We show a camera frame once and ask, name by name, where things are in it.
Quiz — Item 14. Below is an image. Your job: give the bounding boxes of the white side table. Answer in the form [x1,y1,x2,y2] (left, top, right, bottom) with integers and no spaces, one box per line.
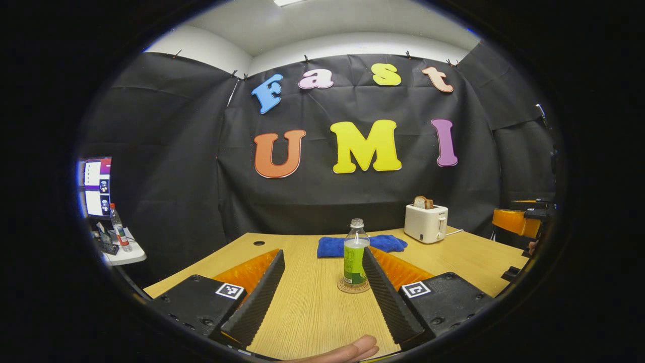
[101,227,147,266]

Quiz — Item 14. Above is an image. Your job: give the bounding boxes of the computer monitor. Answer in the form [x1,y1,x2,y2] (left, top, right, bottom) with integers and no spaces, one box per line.
[77,156,113,218]

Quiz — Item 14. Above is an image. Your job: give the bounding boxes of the white toaster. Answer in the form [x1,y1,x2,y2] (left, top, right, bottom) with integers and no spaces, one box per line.
[404,204,448,245]

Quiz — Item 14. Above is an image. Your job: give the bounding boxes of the round beige coaster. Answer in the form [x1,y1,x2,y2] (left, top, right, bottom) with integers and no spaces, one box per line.
[337,278,372,294]

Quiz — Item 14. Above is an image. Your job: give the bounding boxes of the green label water bottle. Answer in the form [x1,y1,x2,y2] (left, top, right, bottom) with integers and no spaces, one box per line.
[344,218,371,288]

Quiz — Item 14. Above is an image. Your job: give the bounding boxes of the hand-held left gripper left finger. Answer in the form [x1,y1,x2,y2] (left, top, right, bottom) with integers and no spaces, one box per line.
[149,249,286,350]

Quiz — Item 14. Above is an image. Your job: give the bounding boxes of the red label small bottle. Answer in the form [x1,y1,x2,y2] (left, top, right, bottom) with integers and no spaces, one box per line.
[109,203,133,253]

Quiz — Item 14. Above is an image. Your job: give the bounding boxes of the blue towel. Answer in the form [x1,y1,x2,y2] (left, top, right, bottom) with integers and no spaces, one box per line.
[317,234,408,259]

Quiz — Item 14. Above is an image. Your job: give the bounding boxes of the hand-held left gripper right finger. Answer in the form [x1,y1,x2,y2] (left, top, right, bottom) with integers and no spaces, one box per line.
[362,246,497,349]

